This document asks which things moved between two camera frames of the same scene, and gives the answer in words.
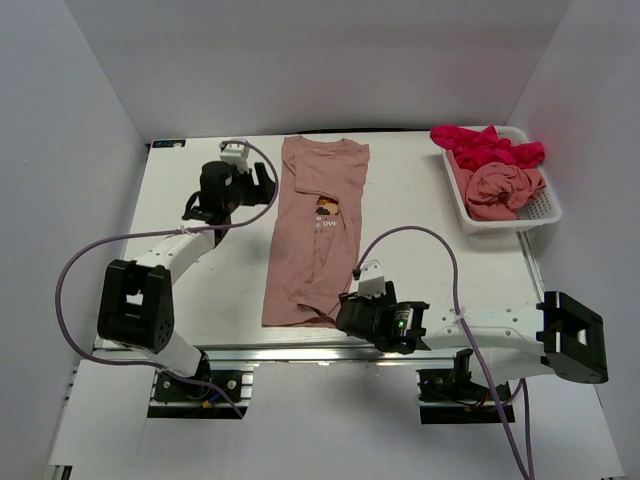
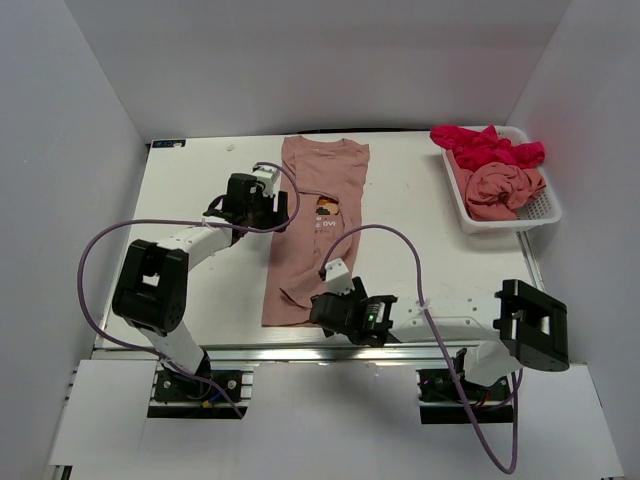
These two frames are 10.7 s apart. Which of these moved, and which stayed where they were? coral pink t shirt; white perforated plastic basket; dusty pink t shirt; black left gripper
Moved: black left gripper
Stayed: white perforated plastic basket; dusty pink t shirt; coral pink t shirt
